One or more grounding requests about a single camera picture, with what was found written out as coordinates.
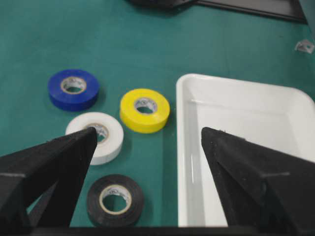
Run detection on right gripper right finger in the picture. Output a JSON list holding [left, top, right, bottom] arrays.
[[201, 127, 315, 228]]

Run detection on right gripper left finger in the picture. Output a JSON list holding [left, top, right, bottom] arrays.
[[0, 127, 97, 228]]

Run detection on white tape roll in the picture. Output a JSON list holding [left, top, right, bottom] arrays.
[[65, 112, 124, 165]]

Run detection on black tape roll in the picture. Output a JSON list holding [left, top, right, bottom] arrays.
[[87, 174, 144, 227]]

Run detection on blue tape roll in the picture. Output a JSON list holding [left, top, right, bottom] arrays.
[[48, 69, 100, 111]]

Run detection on yellow tape roll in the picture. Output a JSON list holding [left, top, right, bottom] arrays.
[[120, 88, 170, 134]]

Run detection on white plastic tray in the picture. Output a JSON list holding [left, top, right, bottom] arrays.
[[176, 74, 315, 227]]

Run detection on small metal corner bracket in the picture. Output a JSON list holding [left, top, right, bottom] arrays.
[[295, 39, 315, 54]]

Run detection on black mounting rail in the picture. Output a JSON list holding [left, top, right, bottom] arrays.
[[129, 0, 307, 24]]

